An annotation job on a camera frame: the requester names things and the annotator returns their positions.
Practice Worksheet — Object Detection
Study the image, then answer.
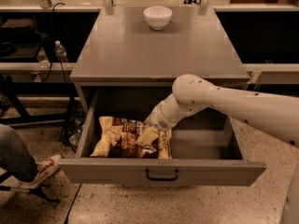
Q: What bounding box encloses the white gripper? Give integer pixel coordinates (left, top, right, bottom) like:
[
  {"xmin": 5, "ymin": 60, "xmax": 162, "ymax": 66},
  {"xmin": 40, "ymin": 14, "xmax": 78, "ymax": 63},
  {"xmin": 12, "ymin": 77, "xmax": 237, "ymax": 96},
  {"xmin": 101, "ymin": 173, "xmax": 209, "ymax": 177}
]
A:
[{"xmin": 136, "ymin": 104, "xmax": 171, "ymax": 147}]

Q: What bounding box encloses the brown sea salt chip bag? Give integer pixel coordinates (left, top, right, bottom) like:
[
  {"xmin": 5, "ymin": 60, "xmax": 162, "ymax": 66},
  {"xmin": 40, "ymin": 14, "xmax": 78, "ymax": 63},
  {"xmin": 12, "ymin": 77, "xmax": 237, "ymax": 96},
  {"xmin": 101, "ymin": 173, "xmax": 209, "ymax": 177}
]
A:
[{"xmin": 91, "ymin": 116, "xmax": 172, "ymax": 159}]

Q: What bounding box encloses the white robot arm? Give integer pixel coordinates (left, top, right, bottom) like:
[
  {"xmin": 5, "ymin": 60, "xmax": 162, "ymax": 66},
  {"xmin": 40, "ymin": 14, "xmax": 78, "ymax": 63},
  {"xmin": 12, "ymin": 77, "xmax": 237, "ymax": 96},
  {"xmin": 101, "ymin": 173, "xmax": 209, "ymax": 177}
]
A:
[{"xmin": 137, "ymin": 74, "xmax": 299, "ymax": 148}]

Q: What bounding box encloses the open grey top drawer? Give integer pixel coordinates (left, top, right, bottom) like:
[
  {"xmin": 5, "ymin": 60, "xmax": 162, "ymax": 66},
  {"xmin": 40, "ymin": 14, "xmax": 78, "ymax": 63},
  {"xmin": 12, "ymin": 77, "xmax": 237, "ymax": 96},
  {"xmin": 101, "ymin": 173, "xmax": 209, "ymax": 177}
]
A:
[{"xmin": 60, "ymin": 87, "xmax": 266, "ymax": 187}]

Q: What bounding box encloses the grey cabinet counter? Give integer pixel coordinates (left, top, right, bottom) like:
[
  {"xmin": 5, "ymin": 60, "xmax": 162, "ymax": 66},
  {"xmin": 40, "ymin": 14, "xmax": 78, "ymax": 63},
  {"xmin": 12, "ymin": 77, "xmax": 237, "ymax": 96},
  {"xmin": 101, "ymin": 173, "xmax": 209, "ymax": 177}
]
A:
[{"xmin": 71, "ymin": 7, "xmax": 249, "ymax": 110}]

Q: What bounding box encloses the black crate with items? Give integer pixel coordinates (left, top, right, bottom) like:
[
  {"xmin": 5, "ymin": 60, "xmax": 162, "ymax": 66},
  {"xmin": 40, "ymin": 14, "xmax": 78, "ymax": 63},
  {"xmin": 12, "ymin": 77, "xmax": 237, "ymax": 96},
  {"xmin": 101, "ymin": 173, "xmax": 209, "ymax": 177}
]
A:
[{"xmin": 60, "ymin": 100, "xmax": 86, "ymax": 152}]

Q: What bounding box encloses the white and red sneaker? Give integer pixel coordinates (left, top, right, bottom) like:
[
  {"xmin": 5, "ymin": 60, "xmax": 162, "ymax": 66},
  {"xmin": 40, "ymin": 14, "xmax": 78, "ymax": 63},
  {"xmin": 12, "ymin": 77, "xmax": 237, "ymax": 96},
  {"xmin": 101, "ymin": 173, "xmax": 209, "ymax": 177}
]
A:
[{"xmin": 20, "ymin": 154, "xmax": 62, "ymax": 189}]

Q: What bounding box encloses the white ceramic bowl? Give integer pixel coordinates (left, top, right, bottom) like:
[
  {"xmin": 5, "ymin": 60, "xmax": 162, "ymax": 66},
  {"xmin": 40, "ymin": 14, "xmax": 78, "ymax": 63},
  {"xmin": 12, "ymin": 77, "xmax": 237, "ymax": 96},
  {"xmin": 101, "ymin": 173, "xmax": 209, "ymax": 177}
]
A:
[{"xmin": 143, "ymin": 6, "xmax": 173, "ymax": 31}]

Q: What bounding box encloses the clear plastic water bottle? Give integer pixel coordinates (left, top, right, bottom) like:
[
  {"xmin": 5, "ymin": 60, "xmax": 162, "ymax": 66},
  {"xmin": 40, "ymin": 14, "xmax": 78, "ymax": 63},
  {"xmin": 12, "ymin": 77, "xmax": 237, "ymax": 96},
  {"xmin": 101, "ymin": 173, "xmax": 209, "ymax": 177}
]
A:
[{"xmin": 55, "ymin": 40, "xmax": 69, "ymax": 64}]

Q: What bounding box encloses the black chair base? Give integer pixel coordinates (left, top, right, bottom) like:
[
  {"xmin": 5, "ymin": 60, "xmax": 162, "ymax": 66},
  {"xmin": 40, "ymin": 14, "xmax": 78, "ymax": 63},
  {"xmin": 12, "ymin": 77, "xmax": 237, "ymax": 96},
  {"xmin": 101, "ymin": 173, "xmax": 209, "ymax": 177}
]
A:
[{"xmin": 0, "ymin": 172, "xmax": 60, "ymax": 203}]

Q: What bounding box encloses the person's leg in jeans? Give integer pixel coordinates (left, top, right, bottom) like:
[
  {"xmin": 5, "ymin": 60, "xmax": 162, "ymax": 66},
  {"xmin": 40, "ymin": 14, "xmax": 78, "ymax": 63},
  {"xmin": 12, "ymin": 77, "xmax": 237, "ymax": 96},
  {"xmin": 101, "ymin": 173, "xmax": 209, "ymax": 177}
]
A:
[{"xmin": 0, "ymin": 124, "xmax": 38, "ymax": 182}]

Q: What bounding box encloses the black side table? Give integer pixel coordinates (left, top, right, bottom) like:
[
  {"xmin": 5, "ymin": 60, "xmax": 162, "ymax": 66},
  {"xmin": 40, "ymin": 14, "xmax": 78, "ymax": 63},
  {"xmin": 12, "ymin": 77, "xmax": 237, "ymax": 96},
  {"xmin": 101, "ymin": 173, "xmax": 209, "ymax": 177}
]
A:
[{"xmin": 0, "ymin": 16, "xmax": 78, "ymax": 126}]

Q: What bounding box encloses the black drawer handle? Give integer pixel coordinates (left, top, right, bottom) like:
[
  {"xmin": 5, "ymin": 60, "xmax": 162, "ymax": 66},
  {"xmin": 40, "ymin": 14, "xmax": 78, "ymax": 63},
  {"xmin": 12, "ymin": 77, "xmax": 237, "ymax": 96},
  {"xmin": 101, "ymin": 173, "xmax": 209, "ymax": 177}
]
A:
[{"xmin": 145, "ymin": 169, "xmax": 179, "ymax": 182}]

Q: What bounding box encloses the black hanging cable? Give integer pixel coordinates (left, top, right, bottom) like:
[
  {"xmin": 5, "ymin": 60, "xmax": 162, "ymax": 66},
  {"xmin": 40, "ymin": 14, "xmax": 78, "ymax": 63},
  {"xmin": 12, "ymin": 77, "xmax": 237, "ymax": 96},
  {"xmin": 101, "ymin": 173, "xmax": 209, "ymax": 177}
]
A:
[{"xmin": 34, "ymin": 2, "xmax": 68, "ymax": 83}]

